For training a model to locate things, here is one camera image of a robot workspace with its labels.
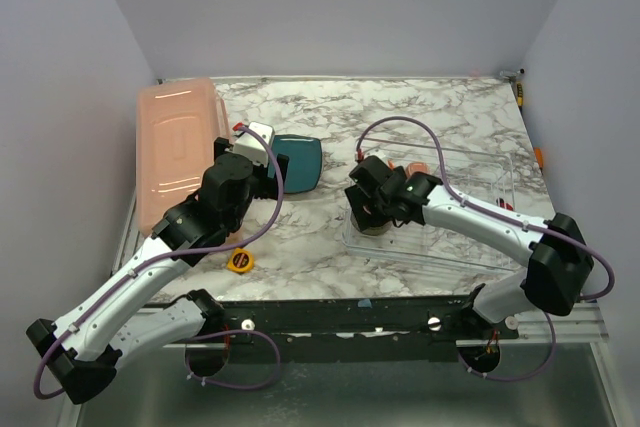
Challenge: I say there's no pink plastic storage box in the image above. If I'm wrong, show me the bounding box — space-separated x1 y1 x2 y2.
136 78 231 237

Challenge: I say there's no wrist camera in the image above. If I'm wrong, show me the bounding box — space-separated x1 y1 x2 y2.
355 148 369 163
232 122 275 167

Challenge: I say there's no orange clip on wall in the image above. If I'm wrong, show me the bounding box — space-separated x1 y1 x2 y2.
534 147 544 171

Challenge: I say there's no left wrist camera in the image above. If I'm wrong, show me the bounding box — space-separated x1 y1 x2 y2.
232 122 275 167

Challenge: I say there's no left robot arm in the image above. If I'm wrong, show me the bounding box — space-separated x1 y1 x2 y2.
26 130 289 405

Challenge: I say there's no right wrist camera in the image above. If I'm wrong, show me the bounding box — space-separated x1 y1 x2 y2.
355 148 369 163

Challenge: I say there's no clear dish rack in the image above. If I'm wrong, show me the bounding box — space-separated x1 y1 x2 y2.
340 135 521 276

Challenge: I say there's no beige bowl dark rim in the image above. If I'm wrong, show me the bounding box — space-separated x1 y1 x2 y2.
350 216 392 237

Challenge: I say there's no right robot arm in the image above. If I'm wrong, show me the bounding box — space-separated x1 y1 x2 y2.
345 156 593 324

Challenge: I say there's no black mounting rail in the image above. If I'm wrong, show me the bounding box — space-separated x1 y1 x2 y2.
201 295 518 363

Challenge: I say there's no yellow black tool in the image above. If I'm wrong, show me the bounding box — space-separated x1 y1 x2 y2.
515 81 524 109

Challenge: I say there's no red black utensil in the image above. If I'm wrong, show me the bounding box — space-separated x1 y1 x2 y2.
496 198 514 211

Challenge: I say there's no pink floral mug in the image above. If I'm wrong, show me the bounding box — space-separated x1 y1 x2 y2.
405 162 430 177

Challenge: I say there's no yellow tape measure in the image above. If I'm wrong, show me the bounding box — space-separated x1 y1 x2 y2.
226 248 255 274

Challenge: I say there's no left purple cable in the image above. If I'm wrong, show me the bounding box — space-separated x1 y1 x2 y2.
32 126 285 401

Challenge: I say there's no teal square plate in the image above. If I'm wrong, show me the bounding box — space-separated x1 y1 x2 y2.
272 134 323 195

